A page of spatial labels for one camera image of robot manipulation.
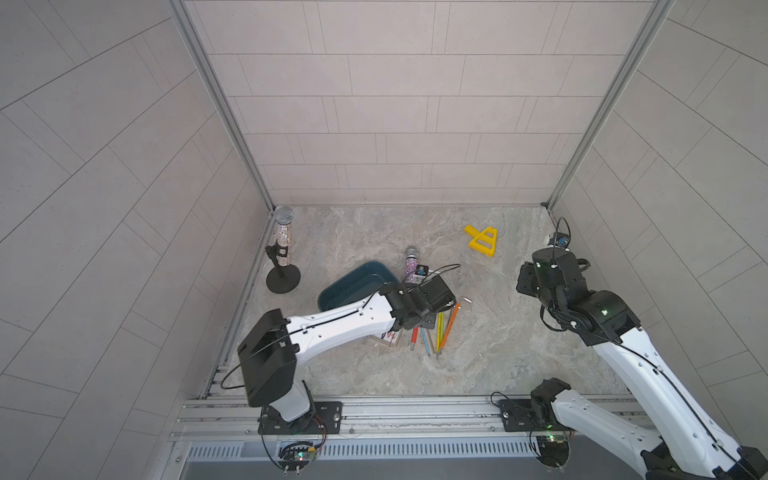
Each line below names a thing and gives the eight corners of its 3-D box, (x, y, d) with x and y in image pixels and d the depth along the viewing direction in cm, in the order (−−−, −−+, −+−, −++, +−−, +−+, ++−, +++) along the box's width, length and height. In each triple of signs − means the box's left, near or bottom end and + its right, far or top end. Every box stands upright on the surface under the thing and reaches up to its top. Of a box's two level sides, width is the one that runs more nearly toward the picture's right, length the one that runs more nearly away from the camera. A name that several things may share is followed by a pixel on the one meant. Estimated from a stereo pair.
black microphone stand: (278, 295, 94) (260, 267, 82) (275, 275, 99) (257, 247, 86) (303, 286, 96) (289, 258, 84) (298, 268, 101) (284, 238, 88)
